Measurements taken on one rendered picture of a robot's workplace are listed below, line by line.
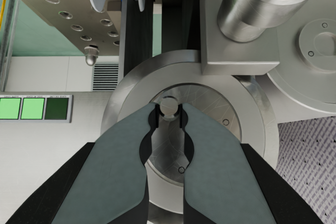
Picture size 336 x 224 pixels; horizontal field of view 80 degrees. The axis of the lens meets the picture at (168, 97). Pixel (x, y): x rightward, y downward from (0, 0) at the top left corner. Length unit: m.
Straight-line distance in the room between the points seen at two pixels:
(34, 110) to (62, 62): 2.87
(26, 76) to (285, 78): 3.59
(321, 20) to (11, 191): 0.64
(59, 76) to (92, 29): 2.94
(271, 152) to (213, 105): 0.06
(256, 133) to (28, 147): 0.53
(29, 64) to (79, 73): 0.80
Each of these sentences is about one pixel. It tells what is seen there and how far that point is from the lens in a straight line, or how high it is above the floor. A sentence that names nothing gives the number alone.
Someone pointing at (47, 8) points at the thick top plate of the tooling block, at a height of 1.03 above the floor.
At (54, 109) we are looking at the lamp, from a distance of 0.57.
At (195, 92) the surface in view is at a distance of 0.15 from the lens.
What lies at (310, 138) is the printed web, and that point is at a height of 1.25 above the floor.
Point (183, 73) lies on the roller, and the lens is 0.17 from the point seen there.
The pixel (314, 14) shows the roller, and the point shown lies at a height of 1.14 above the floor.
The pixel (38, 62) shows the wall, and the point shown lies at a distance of 3.64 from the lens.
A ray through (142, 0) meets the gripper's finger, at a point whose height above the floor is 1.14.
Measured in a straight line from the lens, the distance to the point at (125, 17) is 0.21.
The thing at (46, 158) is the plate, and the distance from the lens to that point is 0.58.
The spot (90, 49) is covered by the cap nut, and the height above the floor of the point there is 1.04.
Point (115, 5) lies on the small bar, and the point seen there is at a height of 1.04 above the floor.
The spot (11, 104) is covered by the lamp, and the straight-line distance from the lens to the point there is 0.63.
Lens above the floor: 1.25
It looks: 11 degrees down
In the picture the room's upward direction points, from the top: 180 degrees counter-clockwise
